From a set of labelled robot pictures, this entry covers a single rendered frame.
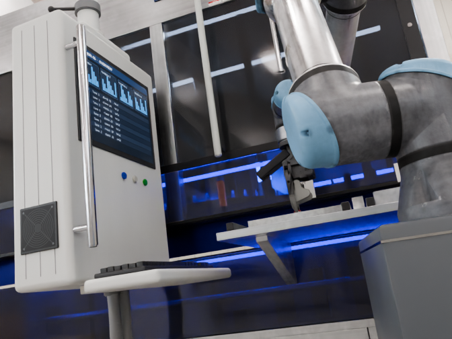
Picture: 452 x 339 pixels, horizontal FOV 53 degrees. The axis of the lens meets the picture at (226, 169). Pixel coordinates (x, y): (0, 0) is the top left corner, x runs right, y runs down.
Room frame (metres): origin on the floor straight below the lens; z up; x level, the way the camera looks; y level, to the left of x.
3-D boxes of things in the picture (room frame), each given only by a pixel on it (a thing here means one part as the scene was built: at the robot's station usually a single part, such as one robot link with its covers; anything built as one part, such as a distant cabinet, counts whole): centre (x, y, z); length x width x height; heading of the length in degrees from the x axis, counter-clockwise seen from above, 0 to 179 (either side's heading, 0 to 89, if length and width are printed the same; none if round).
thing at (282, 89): (1.18, -0.22, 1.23); 0.11 x 0.11 x 0.08; 88
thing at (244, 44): (1.53, -0.05, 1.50); 0.47 x 0.01 x 0.59; 74
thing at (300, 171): (1.28, -0.21, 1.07); 0.09 x 0.08 x 0.12; 74
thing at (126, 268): (1.24, 0.21, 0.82); 0.40 x 0.14 x 0.02; 161
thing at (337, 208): (1.38, -0.21, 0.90); 0.34 x 0.26 x 0.04; 164
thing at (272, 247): (1.32, -0.11, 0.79); 0.34 x 0.03 x 0.13; 164
